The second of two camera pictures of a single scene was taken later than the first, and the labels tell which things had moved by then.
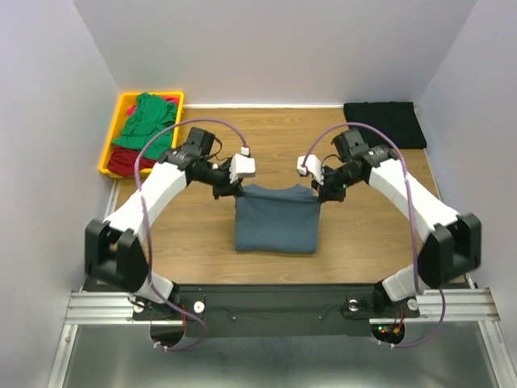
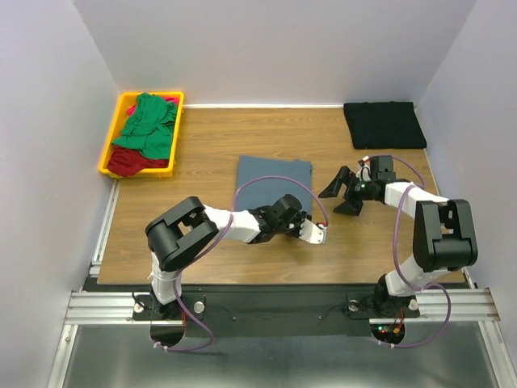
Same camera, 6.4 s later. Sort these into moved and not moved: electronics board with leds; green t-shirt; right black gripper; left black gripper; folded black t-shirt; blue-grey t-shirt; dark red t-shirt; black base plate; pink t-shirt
Moved: blue-grey t-shirt; left black gripper; right black gripper
Not moved: pink t-shirt; dark red t-shirt; folded black t-shirt; electronics board with leds; black base plate; green t-shirt
